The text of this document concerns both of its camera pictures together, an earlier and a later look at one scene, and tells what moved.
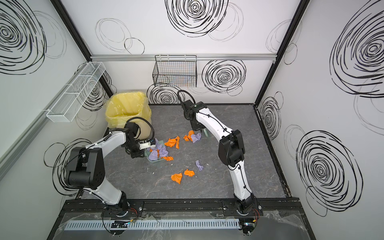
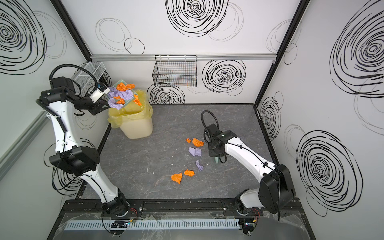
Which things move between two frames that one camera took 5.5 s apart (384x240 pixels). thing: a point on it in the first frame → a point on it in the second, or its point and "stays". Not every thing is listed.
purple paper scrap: x=196 y=137 → x=194 y=151
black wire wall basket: x=175 y=70 stays
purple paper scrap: x=153 y=155 → x=112 y=103
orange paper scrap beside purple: x=189 y=172 stays
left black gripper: x=137 y=151 → x=102 y=106
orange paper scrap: x=168 y=158 → x=136 y=100
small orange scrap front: x=177 y=177 stays
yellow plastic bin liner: x=121 y=107 stays
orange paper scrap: x=188 y=137 → x=197 y=142
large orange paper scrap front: x=172 y=142 → x=121 y=87
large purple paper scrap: x=162 y=150 → x=125 y=94
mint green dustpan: x=156 y=153 → x=121 y=85
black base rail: x=181 y=208 stays
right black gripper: x=196 y=125 → x=216 y=153
